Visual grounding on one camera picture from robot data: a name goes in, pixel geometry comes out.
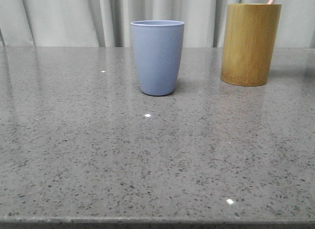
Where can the blue plastic cup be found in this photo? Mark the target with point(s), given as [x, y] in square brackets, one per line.
[157, 46]

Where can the bamboo wooden cup holder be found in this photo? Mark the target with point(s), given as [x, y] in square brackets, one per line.
[250, 34]

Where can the grey pleated curtain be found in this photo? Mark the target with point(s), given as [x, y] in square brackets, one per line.
[106, 23]

